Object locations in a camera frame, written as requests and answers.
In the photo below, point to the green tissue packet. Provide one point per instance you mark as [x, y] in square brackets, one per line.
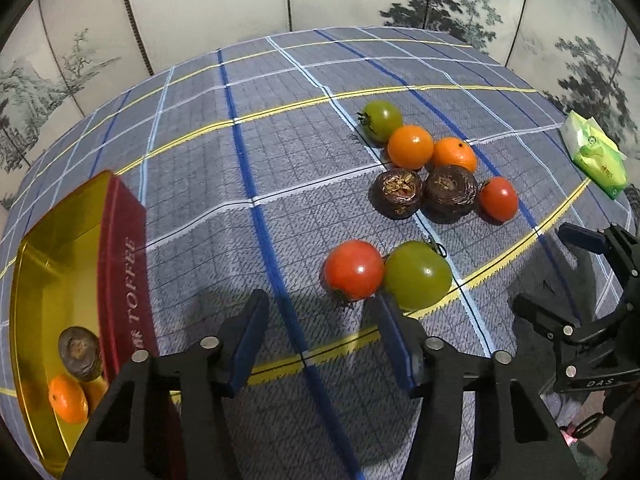
[595, 152]

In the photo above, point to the red and gold tin box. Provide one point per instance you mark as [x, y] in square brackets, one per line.
[125, 260]

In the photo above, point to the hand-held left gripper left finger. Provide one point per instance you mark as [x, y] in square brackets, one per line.
[247, 345]

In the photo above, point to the brown passion fruit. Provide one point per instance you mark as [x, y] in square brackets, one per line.
[451, 194]
[397, 194]
[77, 352]

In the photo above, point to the large green tomato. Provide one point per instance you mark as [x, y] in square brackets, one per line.
[419, 276]

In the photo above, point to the small orange mandarin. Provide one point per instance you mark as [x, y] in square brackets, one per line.
[67, 400]
[456, 154]

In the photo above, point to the small green tomato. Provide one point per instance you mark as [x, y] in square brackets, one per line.
[382, 119]

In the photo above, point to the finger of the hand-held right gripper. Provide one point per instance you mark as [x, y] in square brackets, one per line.
[582, 237]
[542, 315]

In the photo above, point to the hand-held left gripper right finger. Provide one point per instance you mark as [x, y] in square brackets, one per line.
[395, 345]

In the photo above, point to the painted folding screen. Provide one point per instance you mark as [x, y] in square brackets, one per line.
[200, 5]

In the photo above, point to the large orange mandarin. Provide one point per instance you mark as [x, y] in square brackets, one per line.
[410, 146]

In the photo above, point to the grey plaid tablecloth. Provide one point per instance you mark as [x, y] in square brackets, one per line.
[280, 170]

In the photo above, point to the large red tomato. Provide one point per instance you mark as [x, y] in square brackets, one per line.
[354, 270]

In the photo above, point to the small red tomato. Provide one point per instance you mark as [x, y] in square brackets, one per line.
[500, 199]

